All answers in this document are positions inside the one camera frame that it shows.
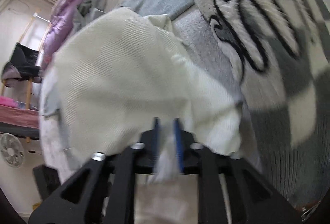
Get cream white knit sweater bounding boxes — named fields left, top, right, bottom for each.
left=40, top=7, right=243, bottom=183

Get wooden clothes rack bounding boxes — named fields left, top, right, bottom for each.
left=1, top=9, right=45, bottom=143

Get black clothes on rack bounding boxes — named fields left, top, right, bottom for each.
left=1, top=43, right=42, bottom=88

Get white fuzzy bed blanket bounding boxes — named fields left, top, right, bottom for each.
left=39, top=4, right=243, bottom=181

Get white floor fan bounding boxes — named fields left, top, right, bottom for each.
left=1, top=133, right=25, bottom=168

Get purple quilt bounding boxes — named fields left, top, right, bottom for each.
left=41, top=0, right=83, bottom=70

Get grey white checkered plush blanket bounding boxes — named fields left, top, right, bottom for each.
left=194, top=0, right=329, bottom=207

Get light grey blue garment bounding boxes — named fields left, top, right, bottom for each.
left=69, top=0, right=194, bottom=36

